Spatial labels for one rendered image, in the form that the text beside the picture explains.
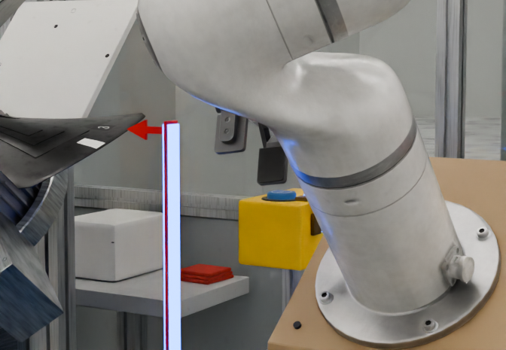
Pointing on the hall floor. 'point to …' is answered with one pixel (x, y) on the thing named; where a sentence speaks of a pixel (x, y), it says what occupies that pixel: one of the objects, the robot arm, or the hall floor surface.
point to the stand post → (59, 278)
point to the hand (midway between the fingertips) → (251, 159)
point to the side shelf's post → (132, 331)
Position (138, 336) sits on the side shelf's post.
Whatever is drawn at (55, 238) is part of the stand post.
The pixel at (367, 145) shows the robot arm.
